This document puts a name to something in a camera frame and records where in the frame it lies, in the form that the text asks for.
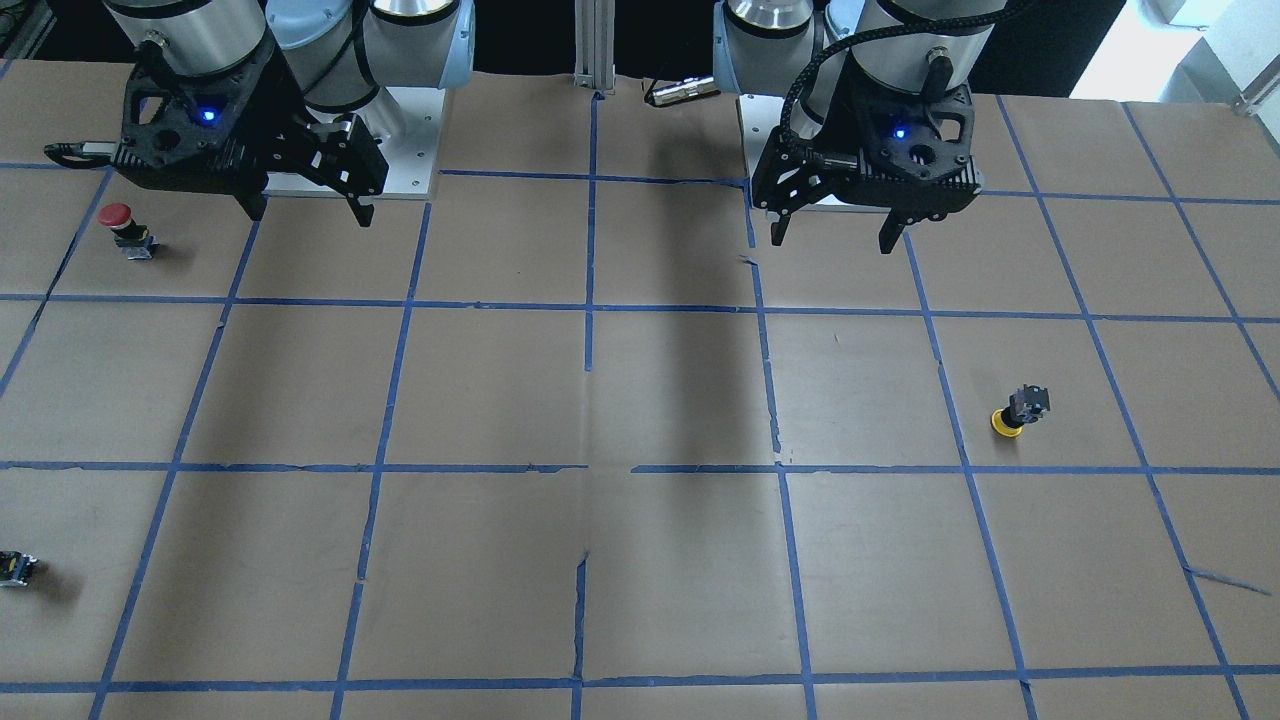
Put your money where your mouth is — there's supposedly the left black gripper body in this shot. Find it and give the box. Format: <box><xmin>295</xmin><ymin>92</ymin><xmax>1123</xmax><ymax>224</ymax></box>
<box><xmin>751</xmin><ymin>85</ymin><xmax>982</xmax><ymax>217</ymax></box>

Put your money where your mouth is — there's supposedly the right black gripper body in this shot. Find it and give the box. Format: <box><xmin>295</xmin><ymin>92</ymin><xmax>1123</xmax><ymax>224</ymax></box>
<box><xmin>111</xmin><ymin>38</ymin><xmax>389</xmax><ymax>199</ymax></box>

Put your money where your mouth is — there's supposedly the yellow push button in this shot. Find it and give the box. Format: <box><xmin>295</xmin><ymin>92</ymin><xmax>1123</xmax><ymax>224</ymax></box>
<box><xmin>989</xmin><ymin>384</ymin><xmax>1051</xmax><ymax>439</ymax></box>

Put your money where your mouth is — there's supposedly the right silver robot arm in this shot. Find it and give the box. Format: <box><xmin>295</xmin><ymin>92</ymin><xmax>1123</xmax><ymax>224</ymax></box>
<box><xmin>76</xmin><ymin>1</ymin><xmax>477</xmax><ymax>227</ymax></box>

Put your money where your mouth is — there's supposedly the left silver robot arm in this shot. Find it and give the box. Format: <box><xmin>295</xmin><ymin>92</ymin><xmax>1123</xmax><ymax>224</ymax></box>
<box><xmin>713</xmin><ymin>1</ymin><xmax>1030</xmax><ymax>254</ymax></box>

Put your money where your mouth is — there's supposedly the red push button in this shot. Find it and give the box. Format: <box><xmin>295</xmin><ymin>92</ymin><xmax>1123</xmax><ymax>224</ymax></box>
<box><xmin>96</xmin><ymin>202</ymin><xmax>156</xmax><ymax>261</ymax></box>

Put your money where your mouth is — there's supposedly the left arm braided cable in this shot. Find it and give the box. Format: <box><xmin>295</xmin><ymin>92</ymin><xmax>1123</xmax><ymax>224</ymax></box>
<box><xmin>778</xmin><ymin>0</ymin><xmax>1041</xmax><ymax>167</ymax></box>

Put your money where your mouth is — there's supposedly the silver cable connector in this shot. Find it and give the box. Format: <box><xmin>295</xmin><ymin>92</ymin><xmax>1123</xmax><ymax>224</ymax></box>
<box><xmin>643</xmin><ymin>76</ymin><xmax>721</xmax><ymax>108</ymax></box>

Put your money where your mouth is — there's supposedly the aluminium frame post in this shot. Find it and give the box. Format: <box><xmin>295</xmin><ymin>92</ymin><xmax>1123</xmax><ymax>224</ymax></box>
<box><xmin>573</xmin><ymin>0</ymin><xmax>616</xmax><ymax>95</ymax></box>

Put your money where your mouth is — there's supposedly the small black switch block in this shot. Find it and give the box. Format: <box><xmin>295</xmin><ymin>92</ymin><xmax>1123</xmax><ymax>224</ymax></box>
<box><xmin>0</xmin><ymin>550</ymin><xmax>40</xmax><ymax>588</ymax></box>

